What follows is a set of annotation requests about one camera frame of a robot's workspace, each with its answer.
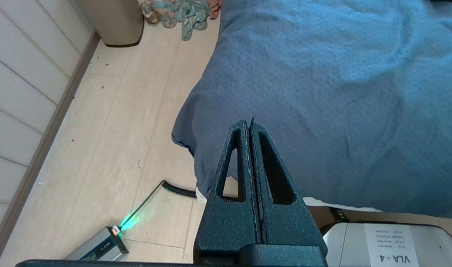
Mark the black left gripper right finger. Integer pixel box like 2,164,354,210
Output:
249,117,328,267

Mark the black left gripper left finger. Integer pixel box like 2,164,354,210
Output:
193,119,263,267

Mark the silver power supply box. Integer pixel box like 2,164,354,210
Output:
63,225,129,261

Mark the patterned crumpled cloth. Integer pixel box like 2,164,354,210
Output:
138,0,222,41

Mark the brown trash bin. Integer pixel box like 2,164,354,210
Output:
76,0,145,47

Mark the black coiled cable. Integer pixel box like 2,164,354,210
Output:
120,180,238,227

